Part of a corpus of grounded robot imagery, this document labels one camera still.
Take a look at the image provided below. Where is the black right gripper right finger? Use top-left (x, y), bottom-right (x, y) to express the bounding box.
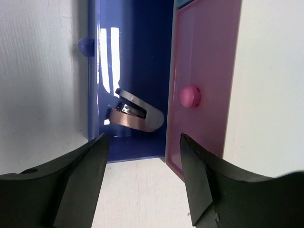
top-left (180, 134), bottom-right (304, 228)

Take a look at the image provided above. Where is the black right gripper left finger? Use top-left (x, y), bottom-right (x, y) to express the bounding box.
top-left (0, 134), bottom-right (110, 228)

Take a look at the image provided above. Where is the pink drawer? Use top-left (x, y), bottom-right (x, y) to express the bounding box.
top-left (165, 0), bottom-right (242, 178)

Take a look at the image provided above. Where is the dark blue drawer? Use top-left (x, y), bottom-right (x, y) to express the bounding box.
top-left (78, 0), bottom-right (174, 162)

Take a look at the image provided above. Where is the light blue drawer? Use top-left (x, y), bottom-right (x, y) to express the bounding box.
top-left (176, 0), bottom-right (194, 9)

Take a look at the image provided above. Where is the white drawer organizer cabinet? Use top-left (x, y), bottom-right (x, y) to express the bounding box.
top-left (223, 0), bottom-right (304, 177)

